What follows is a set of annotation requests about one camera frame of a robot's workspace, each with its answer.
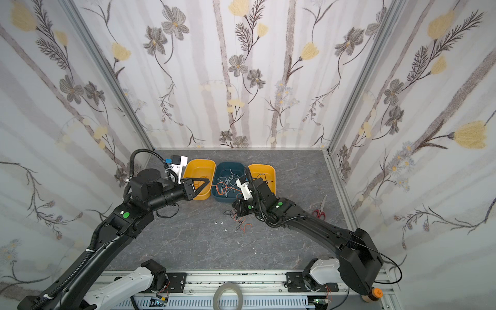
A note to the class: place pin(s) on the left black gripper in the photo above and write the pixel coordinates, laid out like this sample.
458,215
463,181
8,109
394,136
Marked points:
188,188

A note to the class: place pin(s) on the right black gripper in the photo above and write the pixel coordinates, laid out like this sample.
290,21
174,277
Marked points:
240,206

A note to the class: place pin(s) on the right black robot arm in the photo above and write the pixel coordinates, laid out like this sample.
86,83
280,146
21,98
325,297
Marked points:
359,259

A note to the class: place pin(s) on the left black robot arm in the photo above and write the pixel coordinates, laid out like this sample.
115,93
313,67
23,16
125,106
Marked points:
110,237

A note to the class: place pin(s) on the right yellow plastic tray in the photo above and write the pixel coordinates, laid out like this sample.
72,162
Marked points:
266,172

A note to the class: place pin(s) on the yellow plastic tray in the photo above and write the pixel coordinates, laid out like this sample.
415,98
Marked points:
266,172
201,168

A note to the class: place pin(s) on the teal plastic tray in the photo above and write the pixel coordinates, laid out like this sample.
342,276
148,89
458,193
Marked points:
224,187

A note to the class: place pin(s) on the left yellow plastic tray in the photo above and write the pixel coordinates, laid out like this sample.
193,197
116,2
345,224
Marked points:
201,168

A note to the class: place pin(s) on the tape roll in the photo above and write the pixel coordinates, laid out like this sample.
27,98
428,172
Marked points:
228,296

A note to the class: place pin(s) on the orange capped bottle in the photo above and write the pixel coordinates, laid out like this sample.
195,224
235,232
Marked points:
373,296

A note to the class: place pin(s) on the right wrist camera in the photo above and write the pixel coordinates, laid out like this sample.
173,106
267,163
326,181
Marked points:
243,185

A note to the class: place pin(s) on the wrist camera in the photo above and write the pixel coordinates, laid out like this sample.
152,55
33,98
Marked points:
176,164
243,185

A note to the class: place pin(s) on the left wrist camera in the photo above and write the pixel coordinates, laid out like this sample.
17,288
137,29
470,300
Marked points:
176,164

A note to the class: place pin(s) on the red handled scissors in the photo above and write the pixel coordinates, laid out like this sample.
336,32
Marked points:
319,213

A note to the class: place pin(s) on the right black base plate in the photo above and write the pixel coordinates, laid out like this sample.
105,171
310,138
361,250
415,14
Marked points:
298,282

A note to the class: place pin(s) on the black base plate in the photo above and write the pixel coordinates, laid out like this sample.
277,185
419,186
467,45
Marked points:
298,282
173,283

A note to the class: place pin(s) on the aluminium mounting rail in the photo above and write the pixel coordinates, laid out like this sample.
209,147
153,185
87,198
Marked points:
267,289

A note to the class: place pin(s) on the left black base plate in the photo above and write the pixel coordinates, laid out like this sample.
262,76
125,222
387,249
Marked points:
173,283

